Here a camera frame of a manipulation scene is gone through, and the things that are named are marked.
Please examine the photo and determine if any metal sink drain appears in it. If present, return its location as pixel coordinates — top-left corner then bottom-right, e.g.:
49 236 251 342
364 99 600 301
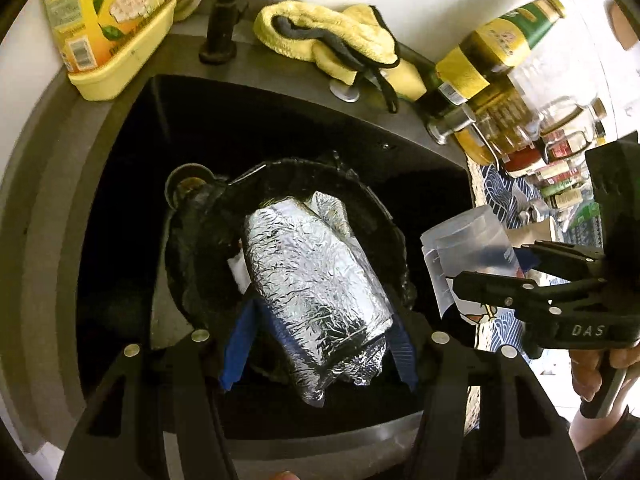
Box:
164 162 218 211

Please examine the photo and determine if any person's right forearm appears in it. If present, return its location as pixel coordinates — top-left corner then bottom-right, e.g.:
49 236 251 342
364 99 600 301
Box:
570 400 616 456

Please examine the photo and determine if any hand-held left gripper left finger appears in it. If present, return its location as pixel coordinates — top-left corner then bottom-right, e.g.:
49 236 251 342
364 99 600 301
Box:
55 300 261 480

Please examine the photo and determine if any black kitchen sink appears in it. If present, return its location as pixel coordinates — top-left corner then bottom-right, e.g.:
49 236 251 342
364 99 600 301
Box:
0 7 481 461

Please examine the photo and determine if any small white disc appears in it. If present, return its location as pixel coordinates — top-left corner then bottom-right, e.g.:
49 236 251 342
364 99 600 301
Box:
329 82 361 103

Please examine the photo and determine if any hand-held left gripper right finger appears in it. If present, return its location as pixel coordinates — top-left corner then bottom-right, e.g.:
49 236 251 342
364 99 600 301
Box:
385 310 586 480

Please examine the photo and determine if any yellow dish soap bottle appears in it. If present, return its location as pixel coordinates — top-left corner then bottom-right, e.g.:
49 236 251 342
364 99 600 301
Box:
40 0 178 73

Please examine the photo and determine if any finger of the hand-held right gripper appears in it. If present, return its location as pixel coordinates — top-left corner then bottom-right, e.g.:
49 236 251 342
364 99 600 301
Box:
452 270 601 323
480 240 608 286

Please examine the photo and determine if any black faucet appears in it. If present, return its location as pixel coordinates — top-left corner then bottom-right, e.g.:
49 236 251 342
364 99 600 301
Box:
199 0 251 65

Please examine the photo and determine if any person's right hand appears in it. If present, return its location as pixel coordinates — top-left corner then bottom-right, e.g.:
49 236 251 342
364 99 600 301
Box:
570 342 640 402

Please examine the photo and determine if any row of spice jars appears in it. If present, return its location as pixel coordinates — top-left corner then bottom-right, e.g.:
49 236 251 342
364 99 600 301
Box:
502 130 608 226

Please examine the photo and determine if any person's dark clothing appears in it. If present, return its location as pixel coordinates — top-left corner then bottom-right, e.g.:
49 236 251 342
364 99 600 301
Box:
577 407 640 480

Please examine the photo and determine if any clear plastic cup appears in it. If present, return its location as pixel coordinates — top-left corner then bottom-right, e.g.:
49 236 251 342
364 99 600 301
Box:
420 204 526 318

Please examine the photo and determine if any clear glass jar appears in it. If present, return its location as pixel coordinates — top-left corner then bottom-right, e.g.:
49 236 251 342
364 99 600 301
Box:
510 60 608 146

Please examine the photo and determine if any amber oil jug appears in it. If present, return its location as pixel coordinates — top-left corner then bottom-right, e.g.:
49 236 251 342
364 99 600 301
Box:
457 80 546 166

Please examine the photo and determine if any blue patterned tablecloth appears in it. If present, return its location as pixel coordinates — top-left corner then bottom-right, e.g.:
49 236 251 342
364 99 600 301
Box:
465 155 606 356

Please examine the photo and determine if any green and yellow label bottle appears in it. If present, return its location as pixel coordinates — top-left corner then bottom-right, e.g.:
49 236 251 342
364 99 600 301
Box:
425 0 566 111

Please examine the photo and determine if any yellow cleaning cloth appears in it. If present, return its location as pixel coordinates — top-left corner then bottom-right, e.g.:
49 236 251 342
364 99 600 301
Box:
252 1 428 113

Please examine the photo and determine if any silver foil bag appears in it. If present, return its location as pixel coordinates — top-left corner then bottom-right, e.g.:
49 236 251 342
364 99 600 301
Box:
242 189 398 408

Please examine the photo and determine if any beige wooden object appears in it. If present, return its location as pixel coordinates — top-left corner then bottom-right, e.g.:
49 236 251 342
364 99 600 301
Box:
610 2 640 51

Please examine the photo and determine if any white tissue paper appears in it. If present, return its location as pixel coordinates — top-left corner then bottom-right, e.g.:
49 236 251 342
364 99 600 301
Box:
227 252 251 295

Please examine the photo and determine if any black trash bag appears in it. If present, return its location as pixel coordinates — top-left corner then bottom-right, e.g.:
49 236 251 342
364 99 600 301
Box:
160 157 418 386

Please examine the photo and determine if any yellow plastic tray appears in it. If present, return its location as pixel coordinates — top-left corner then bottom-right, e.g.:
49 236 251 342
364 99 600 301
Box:
67 0 178 102

